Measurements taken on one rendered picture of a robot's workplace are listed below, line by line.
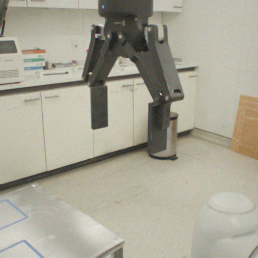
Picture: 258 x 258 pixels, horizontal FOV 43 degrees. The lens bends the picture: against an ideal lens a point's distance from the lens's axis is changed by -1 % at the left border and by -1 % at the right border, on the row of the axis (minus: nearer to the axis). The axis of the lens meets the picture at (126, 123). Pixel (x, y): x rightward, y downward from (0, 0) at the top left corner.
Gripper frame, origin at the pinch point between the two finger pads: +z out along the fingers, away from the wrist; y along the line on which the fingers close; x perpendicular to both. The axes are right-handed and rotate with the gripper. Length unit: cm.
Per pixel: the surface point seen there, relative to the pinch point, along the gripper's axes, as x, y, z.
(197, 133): -289, 211, 116
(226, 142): -289, 169, 117
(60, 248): -1.2, 27.0, 38.0
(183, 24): -289, 244, -16
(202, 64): -289, 211, 30
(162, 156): -199, 184, 116
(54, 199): -11, 50, 38
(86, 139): -129, 219, 91
